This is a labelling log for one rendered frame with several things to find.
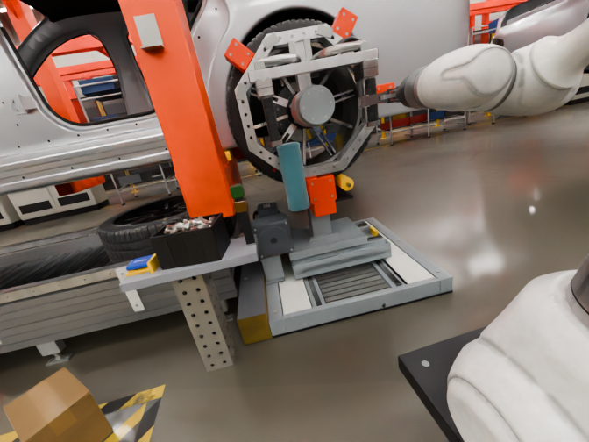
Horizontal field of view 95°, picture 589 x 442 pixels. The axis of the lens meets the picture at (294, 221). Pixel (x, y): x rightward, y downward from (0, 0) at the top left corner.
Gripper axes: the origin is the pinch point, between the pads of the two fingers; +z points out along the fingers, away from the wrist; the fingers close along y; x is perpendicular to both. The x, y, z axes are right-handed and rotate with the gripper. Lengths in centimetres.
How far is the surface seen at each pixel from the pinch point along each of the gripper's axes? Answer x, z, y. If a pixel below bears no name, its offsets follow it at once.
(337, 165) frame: -22.2, 28.3, -8.4
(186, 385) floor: -83, -6, -84
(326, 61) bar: 14.0, 9.5, -13.0
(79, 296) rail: -53, 24, -127
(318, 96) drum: 5.0, 14.1, -15.9
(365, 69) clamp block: 9.4, 6.5, -1.9
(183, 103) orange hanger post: 10, 16, -61
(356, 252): -66, 31, -4
